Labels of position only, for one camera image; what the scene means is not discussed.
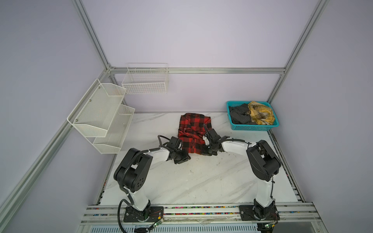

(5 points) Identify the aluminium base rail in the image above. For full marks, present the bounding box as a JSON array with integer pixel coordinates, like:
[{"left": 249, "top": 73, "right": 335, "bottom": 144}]
[{"left": 77, "top": 202, "right": 328, "bottom": 233}]

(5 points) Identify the dark grey shirt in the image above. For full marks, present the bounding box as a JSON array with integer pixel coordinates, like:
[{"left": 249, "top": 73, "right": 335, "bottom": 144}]
[{"left": 229, "top": 103, "right": 253, "bottom": 125}]

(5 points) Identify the teal plastic basket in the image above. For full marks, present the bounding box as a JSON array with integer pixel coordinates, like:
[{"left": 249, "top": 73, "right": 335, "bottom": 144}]
[{"left": 226, "top": 101, "right": 279, "bottom": 131}]

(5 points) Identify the white wire basket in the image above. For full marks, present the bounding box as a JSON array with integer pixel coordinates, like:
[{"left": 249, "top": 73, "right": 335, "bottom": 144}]
[{"left": 122, "top": 63, "right": 169, "bottom": 95}]

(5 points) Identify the yellow plaid shirt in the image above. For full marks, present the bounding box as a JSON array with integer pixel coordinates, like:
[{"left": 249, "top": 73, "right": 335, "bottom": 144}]
[{"left": 248, "top": 102, "right": 275, "bottom": 125}]

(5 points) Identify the white mesh two-tier shelf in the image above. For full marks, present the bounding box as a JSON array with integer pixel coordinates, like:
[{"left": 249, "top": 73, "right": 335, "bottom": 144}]
[{"left": 67, "top": 79, "right": 135, "bottom": 154}]

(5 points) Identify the left black corrugated cable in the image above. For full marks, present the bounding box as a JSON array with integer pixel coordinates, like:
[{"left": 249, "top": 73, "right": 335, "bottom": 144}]
[{"left": 117, "top": 134, "right": 173, "bottom": 233}]

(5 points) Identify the aluminium frame profile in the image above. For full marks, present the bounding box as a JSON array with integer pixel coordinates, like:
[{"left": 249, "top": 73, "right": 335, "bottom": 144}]
[{"left": 1, "top": 1, "right": 329, "bottom": 226}]

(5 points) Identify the red black plaid shirt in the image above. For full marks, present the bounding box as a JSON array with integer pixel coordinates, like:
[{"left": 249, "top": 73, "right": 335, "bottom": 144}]
[{"left": 178, "top": 113, "right": 212, "bottom": 155}]

